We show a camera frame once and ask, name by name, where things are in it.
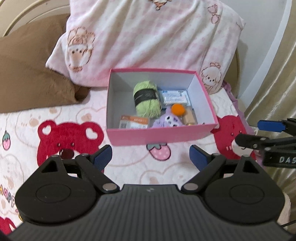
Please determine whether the purple plush toy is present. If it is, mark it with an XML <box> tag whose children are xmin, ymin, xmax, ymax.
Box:
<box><xmin>152</xmin><ymin>108</ymin><xmax>184</xmax><ymax>128</ymax></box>

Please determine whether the blue white tissue pack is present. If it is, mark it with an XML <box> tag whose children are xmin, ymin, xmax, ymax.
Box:
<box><xmin>159</xmin><ymin>90</ymin><xmax>191</xmax><ymax>105</ymax></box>

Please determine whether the orange pompom ball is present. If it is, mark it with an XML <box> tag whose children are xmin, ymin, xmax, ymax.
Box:
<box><xmin>171</xmin><ymin>103</ymin><xmax>186</xmax><ymax>116</ymax></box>

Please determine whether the orange white plastic case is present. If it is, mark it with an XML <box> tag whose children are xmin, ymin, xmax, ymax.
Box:
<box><xmin>119</xmin><ymin>115</ymin><xmax>149</xmax><ymax>129</ymax></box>

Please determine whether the pink cardboard box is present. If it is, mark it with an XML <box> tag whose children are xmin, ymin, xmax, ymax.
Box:
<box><xmin>105</xmin><ymin>67</ymin><xmax>219</xmax><ymax>147</ymax></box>

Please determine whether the pink bear print pillow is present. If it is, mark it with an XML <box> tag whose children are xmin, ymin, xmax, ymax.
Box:
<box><xmin>46</xmin><ymin>0</ymin><xmax>245</xmax><ymax>94</ymax></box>

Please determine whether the green yarn ball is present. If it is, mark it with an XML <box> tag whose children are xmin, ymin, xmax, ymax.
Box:
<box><xmin>133</xmin><ymin>80</ymin><xmax>162</xmax><ymax>118</ymax></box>

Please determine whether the pink red bear blanket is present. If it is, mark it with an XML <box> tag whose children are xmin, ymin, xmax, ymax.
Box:
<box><xmin>1</xmin><ymin>83</ymin><xmax>260</xmax><ymax>235</ymax></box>

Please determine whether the beige striped curtain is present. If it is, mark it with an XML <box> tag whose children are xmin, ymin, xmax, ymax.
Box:
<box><xmin>245</xmin><ymin>1</ymin><xmax>295</xmax><ymax>225</ymax></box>

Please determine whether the brown pillow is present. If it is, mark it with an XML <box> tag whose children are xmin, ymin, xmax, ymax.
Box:
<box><xmin>0</xmin><ymin>14</ymin><xmax>89</xmax><ymax>113</ymax></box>

